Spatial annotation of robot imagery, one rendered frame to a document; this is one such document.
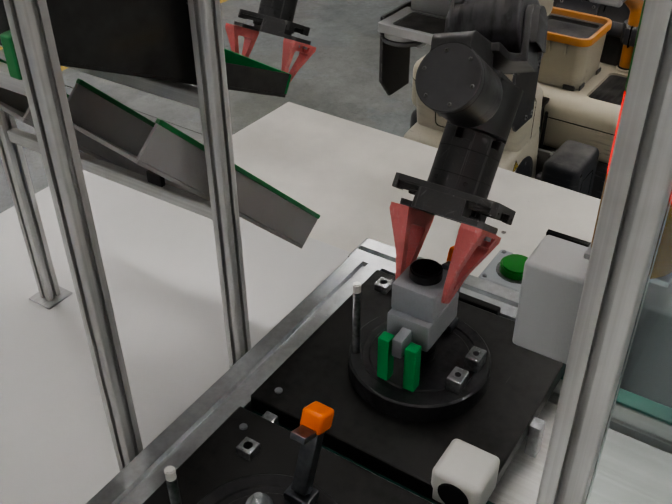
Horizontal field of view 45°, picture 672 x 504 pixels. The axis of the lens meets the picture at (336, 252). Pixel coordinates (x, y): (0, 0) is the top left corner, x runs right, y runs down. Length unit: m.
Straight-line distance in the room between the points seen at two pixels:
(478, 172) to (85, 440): 0.51
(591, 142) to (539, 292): 1.26
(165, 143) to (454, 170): 0.26
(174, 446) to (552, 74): 1.25
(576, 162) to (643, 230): 1.21
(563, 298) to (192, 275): 0.70
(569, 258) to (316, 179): 0.85
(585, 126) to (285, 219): 0.97
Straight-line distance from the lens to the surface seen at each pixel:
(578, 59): 1.78
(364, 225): 1.22
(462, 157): 0.73
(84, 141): 0.90
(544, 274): 0.52
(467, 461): 0.73
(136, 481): 0.77
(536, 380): 0.84
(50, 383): 1.03
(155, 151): 0.75
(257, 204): 0.87
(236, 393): 0.82
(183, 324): 1.06
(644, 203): 0.44
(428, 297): 0.73
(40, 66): 0.59
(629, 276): 0.47
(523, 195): 1.32
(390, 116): 3.45
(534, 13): 0.76
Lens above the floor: 1.55
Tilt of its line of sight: 36 degrees down
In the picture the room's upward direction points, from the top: straight up
